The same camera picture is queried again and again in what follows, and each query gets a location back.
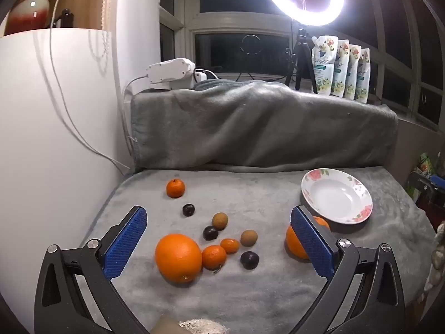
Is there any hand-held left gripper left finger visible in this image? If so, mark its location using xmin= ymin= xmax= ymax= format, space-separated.
xmin=34 ymin=206 xmax=154 ymax=334

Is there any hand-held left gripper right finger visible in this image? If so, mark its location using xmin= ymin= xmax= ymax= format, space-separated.
xmin=290 ymin=205 xmax=407 ymax=334

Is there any bumpy orange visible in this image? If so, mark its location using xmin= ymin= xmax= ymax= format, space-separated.
xmin=285 ymin=216 xmax=331 ymax=260

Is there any large smooth orange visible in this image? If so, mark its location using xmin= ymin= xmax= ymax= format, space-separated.
xmin=155 ymin=233 xmax=203 ymax=283

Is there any floral white plate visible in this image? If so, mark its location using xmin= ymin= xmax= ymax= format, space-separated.
xmin=301 ymin=168 xmax=373 ymax=224

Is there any brown kiwi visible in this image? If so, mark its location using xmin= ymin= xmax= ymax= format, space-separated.
xmin=212 ymin=212 xmax=229 ymax=230
xmin=240 ymin=230 xmax=258 ymax=247

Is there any tangerine with stem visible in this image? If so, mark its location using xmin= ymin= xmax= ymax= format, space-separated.
xmin=166 ymin=178 xmax=186 ymax=199

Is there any small tangerine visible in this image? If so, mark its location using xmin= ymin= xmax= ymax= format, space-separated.
xmin=220 ymin=237 xmax=240 ymax=254

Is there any medium tangerine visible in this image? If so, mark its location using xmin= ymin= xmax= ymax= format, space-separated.
xmin=202 ymin=245 xmax=228 ymax=271

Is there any beige object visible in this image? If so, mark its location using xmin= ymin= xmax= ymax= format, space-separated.
xmin=149 ymin=315 xmax=181 ymax=334

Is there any white cabinet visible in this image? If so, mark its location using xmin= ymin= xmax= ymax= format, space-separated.
xmin=0 ymin=28 xmax=133 ymax=334

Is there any white knitted cloth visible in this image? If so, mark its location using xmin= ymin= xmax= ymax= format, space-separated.
xmin=177 ymin=320 xmax=230 ymax=334

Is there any pale lumpy object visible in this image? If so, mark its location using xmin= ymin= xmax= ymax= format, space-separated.
xmin=422 ymin=223 xmax=445 ymax=293

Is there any grey blanket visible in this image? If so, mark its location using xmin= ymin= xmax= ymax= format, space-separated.
xmin=78 ymin=79 xmax=437 ymax=334

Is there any green packet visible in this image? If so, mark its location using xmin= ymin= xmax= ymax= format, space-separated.
xmin=417 ymin=152 xmax=435 ymax=176

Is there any white power strip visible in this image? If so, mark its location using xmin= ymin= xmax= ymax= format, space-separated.
xmin=145 ymin=57 xmax=196 ymax=87

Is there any floral refill pouch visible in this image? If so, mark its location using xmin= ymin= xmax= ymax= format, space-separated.
xmin=311 ymin=35 xmax=339 ymax=95
xmin=344 ymin=44 xmax=362 ymax=101
xmin=355 ymin=48 xmax=371 ymax=104
xmin=332 ymin=39 xmax=351 ymax=98

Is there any black tripod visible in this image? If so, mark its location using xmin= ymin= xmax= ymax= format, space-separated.
xmin=285 ymin=24 xmax=318 ymax=94

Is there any small black bottle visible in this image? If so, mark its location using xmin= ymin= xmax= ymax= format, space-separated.
xmin=52 ymin=8 xmax=75 ymax=28

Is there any red vase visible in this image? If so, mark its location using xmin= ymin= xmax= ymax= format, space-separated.
xmin=7 ymin=0 xmax=51 ymax=37

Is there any black chair frame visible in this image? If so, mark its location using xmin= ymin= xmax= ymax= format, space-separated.
xmin=407 ymin=170 xmax=445 ymax=230

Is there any white power strip cable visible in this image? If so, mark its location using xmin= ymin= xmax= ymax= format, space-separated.
xmin=122 ymin=75 xmax=148 ymax=157

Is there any long white cable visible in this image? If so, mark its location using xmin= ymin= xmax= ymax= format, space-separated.
xmin=49 ymin=0 xmax=133 ymax=175

